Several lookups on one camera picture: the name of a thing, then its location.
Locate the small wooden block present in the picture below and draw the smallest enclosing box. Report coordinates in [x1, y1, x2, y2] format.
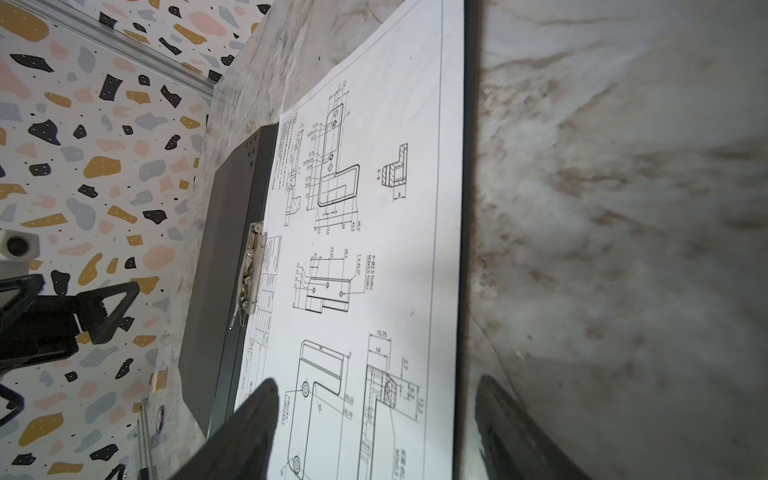
[151, 369, 168, 392]

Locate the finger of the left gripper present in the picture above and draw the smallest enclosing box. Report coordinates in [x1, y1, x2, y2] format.
[74, 281, 140, 345]

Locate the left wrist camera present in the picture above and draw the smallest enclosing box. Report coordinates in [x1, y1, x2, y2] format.
[0, 230, 40, 280]

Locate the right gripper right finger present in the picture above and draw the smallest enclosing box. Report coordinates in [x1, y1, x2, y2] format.
[475, 375, 590, 480]

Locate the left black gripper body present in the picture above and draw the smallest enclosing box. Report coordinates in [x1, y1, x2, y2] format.
[1, 274, 80, 372]

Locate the metal binder clip mechanism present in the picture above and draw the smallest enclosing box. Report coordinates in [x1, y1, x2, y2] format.
[228, 222, 267, 330]

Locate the paper sheet with diagram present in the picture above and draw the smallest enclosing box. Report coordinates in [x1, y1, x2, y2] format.
[230, 0, 466, 480]

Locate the orange black binder folder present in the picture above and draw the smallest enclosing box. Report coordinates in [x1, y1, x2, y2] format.
[177, 0, 481, 480]

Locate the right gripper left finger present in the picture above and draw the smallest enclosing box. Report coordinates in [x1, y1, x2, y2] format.
[173, 378, 279, 480]

